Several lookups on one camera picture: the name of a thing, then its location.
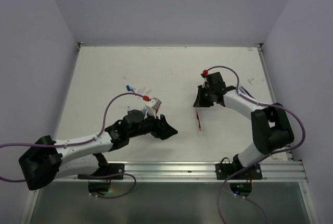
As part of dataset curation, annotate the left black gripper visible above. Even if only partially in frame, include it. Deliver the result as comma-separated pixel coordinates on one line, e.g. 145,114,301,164
128,108,177,139

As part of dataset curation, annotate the red capped clear pen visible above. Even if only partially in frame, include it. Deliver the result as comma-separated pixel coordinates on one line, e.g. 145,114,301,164
195,108,202,131

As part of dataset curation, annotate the blue patterned pen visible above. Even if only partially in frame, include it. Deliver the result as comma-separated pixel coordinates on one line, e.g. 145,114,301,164
239,85,252,97

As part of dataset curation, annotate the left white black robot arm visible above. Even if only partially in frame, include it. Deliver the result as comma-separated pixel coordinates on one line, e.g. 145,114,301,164
19,110,178,190

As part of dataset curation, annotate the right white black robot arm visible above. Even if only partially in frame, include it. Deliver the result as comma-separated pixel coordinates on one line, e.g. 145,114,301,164
193,70,294,179

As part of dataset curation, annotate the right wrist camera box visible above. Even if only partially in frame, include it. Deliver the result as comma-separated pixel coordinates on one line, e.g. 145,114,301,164
200,70,209,79

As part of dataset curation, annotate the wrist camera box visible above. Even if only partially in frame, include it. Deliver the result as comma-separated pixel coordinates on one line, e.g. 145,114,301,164
145,97,162,118
200,70,209,79

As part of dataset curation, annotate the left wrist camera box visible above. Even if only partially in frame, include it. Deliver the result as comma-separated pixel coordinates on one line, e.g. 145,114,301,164
145,97,162,118

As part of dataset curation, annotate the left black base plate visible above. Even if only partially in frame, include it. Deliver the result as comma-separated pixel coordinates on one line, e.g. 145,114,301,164
98,163,125,180

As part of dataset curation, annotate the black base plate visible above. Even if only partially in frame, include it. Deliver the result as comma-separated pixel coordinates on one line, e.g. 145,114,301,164
98,163,125,180
215,157,263,180

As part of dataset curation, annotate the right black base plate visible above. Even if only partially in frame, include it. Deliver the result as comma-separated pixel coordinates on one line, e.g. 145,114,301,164
215,157,263,180

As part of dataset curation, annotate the aluminium front rail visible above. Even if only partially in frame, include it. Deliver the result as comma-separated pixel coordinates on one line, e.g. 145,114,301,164
122,161,307,183

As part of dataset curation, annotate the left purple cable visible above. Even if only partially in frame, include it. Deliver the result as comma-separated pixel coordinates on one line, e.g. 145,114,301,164
0,92,136,199

